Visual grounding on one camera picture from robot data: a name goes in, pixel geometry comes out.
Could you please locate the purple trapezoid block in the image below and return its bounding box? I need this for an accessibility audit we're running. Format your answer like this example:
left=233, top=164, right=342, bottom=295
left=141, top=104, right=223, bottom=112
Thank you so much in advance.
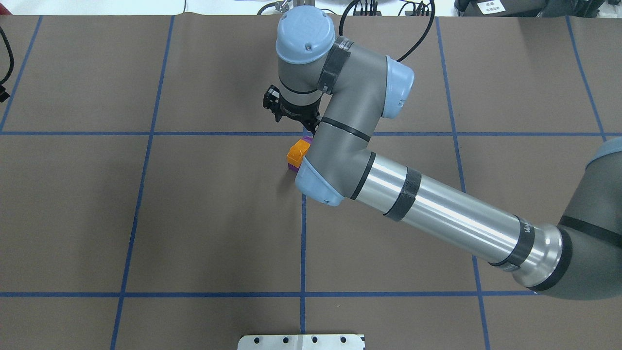
left=288, top=136, right=313, bottom=172

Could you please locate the orange trapezoid block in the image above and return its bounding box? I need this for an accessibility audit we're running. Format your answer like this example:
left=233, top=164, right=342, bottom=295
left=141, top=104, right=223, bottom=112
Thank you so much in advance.
left=287, top=140, right=311, bottom=166

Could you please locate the black equipment case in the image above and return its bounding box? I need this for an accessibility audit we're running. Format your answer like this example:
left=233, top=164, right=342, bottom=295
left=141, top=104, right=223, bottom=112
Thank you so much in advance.
left=453, top=0, right=605, bottom=18

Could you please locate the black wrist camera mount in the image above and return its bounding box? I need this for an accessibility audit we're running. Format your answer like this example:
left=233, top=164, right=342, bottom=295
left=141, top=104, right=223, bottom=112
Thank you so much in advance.
left=262, top=85, right=280, bottom=115

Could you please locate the white camera stand pole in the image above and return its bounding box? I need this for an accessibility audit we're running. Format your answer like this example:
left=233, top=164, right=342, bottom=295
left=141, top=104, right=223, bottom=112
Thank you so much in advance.
left=236, top=334, right=366, bottom=350

